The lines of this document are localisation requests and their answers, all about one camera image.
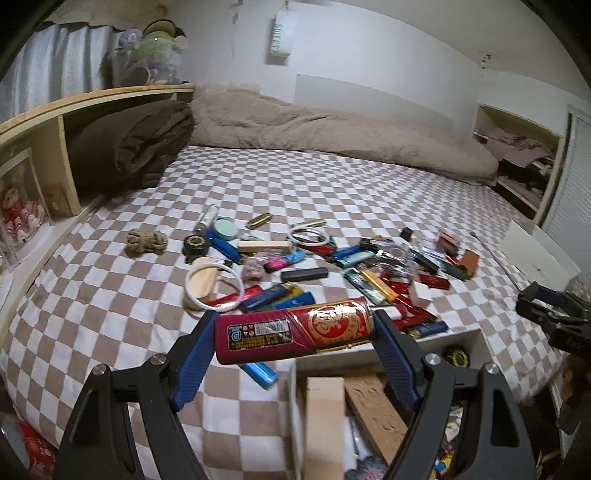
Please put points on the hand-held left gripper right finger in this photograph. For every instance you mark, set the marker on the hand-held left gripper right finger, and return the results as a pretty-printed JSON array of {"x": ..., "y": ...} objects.
[{"x": 397, "y": 364}]

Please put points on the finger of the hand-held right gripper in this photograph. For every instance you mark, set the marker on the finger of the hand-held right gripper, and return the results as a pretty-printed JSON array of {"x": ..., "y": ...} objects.
[
  {"x": 551, "y": 294},
  {"x": 538, "y": 310}
]

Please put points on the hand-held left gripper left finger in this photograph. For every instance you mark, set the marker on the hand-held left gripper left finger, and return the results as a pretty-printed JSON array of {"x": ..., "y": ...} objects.
[{"x": 194, "y": 360}]

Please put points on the white cardboard box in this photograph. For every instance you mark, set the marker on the white cardboard box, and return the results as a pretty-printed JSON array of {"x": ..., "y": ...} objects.
[{"x": 438, "y": 341}]

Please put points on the white rectangular block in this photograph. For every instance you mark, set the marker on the white rectangular block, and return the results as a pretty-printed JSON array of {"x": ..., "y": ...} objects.
[{"x": 421, "y": 293}]

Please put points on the red gold dragon lighter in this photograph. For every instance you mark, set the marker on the red gold dragon lighter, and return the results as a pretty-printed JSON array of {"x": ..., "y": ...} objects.
[{"x": 295, "y": 330}]

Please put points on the white shoe box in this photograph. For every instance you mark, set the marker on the white shoe box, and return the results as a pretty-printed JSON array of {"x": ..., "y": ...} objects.
[{"x": 531, "y": 263}]

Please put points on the carved wooden plaque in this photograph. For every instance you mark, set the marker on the carved wooden plaque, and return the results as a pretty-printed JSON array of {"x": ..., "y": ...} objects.
[{"x": 374, "y": 415}]

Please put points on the black gold round tin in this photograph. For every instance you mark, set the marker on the black gold round tin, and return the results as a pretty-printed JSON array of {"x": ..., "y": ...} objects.
[{"x": 457, "y": 358}]

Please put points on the metal back scratcher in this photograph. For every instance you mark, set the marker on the metal back scratcher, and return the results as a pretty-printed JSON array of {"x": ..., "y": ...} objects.
[{"x": 494, "y": 259}]

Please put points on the oval wooden box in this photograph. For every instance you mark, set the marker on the oval wooden box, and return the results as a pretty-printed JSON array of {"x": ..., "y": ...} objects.
[{"x": 203, "y": 282}]

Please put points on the brown white checkered bedsheet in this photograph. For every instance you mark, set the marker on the brown white checkered bedsheet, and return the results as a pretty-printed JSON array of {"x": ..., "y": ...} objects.
[{"x": 138, "y": 300}]

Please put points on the brown leather case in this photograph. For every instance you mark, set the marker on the brown leather case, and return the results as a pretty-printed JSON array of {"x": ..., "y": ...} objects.
[{"x": 468, "y": 264}]

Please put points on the light wooden block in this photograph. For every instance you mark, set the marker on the light wooden block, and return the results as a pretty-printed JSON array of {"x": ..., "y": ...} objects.
[{"x": 325, "y": 424}]

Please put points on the dark green box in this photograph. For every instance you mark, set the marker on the dark green box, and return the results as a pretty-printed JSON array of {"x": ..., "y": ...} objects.
[{"x": 452, "y": 270}]

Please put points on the black slim vape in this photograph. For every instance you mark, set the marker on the black slim vape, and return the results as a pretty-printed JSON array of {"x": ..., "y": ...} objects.
[{"x": 425, "y": 262}]

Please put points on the purple blue crocheted piece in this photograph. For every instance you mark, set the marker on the purple blue crocheted piece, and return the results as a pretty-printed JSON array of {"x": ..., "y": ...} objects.
[{"x": 367, "y": 468}]

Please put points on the white louvered door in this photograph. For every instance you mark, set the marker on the white louvered door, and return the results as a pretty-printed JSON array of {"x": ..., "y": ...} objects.
[{"x": 572, "y": 184}]

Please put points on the red brown patterned box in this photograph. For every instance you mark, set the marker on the red brown patterned box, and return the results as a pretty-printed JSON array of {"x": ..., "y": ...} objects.
[{"x": 447, "y": 240}]

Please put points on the black tape roll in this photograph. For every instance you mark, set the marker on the black tape roll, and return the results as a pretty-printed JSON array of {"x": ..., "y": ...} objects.
[{"x": 196, "y": 243}]

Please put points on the pile of assorted lighters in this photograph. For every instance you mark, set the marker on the pile of assorted lighters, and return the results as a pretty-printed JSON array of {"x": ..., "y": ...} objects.
[{"x": 295, "y": 301}]

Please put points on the black rectangular bar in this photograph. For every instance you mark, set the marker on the black rectangular bar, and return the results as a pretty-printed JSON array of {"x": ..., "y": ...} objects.
[{"x": 304, "y": 274}]

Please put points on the black cube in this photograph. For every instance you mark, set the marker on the black cube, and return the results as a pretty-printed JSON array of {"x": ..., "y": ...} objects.
[{"x": 407, "y": 234}]

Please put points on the small wooden bar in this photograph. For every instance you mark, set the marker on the small wooden bar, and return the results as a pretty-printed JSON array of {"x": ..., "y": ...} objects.
[{"x": 263, "y": 246}]

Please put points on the mint green round compact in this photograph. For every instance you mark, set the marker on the mint green round compact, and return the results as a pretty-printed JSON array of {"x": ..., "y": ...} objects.
[{"x": 225, "y": 228}]

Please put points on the clear tube bottle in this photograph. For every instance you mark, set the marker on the clear tube bottle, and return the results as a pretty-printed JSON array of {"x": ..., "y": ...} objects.
[{"x": 207, "y": 217}]

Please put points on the pile of clothes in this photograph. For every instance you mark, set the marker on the pile of clothes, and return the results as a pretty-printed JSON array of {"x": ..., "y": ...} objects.
[{"x": 517, "y": 147}]

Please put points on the gold harmonica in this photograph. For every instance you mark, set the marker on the gold harmonica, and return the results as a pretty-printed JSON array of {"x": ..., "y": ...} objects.
[{"x": 259, "y": 221}]

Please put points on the white coiled rings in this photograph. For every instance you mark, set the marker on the white coiled rings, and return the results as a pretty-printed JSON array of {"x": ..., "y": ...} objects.
[{"x": 295, "y": 239}]

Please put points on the gold slim bar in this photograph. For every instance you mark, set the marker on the gold slim bar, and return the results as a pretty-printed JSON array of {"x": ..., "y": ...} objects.
[{"x": 309, "y": 224}]

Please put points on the red printed package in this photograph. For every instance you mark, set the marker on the red printed package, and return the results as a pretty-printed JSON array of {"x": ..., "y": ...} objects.
[{"x": 37, "y": 454}]

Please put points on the small wooden box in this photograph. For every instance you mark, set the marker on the small wooden box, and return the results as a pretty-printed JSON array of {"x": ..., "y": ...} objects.
[{"x": 57, "y": 201}]

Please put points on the brown folded blanket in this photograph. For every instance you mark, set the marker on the brown folded blanket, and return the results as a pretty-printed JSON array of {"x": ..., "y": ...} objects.
[{"x": 138, "y": 143}]

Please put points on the red dressed bear doll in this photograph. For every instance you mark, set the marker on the red dressed bear doll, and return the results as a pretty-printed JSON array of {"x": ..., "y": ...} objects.
[{"x": 16, "y": 207}]

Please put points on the beige quilted duvet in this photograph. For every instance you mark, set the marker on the beige quilted duvet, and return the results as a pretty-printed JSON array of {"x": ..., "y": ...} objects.
[{"x": 346, "y": 134}]

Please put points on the clear display case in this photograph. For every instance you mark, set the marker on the clear display case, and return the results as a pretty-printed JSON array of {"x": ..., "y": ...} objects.
[{"x": 27, "y": 161}]

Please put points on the wooden bedside shelf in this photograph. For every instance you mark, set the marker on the wooden bedside shelf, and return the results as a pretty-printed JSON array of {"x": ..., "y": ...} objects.
[{"x": 92, "y": 99}]

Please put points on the clear plastic storage bin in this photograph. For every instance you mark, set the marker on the clear plastic storage bin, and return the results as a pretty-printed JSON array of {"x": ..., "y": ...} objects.
[{"x": 152, "y": 69}]

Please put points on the green plush toy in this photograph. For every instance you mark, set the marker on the green plush toy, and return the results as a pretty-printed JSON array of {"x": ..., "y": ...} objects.
[{"x": 159, "y": 46}]

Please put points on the grey curtain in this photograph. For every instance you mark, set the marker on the grey curtain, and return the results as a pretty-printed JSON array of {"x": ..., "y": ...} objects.
[{"x": 55, "y": 69}]

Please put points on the purple plush toy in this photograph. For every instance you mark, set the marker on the purple plush toy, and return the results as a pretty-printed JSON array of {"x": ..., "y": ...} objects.
[{"x": 127, "y": 39}]

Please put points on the white hanging paper bag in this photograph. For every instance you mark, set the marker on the white hanging paper bag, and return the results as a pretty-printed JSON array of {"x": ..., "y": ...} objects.
[{"x": 279, "y": 37}]

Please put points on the beige printed valance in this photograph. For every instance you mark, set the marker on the beige printed valance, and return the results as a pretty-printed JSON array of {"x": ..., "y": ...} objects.
[{"x": 115, "y": 11}]

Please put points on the built-in wall shelf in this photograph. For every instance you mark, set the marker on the built-in wall shelf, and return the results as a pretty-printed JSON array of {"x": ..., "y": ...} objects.
[{"x": 482, "y": 120}]

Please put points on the black wall hook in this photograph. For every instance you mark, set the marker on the black wall hook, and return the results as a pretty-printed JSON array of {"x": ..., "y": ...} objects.
[{"x": 485, "y": 60}]

